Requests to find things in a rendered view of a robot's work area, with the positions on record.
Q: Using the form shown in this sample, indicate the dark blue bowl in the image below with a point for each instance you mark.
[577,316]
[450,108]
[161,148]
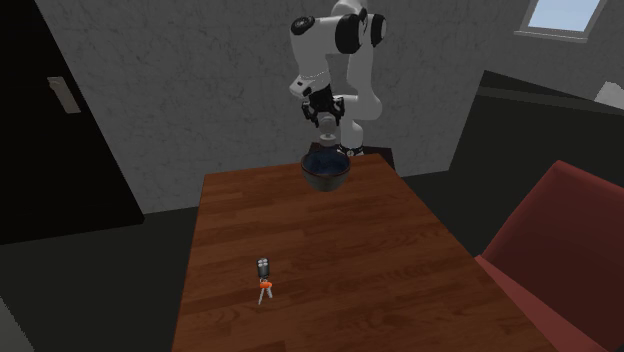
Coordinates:
[325,171]

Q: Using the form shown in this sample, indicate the window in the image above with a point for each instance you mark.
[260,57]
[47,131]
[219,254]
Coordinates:
[560,17]

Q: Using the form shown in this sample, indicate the dark cabinet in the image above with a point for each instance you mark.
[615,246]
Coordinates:
[536,146]

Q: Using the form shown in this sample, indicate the brown wooden table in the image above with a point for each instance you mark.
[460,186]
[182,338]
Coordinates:
[341,253]

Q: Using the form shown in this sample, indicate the red sofa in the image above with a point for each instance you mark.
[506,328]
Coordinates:
[560,244]

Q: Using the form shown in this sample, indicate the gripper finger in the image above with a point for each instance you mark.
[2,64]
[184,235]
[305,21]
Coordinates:
[309,113]
[338,108]

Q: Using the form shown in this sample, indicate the black key fob with keys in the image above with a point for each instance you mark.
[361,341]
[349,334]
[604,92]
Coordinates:
[264,276]

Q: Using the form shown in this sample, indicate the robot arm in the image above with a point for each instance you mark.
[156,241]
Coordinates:
[312,53]

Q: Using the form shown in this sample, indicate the black door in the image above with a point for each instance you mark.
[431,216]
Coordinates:
[44,146]

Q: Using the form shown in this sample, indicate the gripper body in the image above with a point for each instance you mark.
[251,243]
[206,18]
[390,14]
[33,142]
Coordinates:
[323,100]

